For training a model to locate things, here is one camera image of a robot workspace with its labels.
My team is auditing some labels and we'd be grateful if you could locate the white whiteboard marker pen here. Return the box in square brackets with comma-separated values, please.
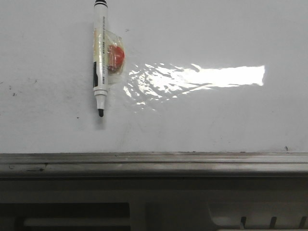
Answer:
[93, 0, 108, 117]

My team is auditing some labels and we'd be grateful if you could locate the red magnet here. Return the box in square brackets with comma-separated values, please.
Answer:
[107, 31, 125, 85]

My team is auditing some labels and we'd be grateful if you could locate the grey slotted base panel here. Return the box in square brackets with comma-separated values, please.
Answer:
[0, 178, 308, 231]

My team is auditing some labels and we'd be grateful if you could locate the white whiteboard with aluminium frame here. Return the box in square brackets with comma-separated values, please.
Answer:
[0, 0, 308, 178]

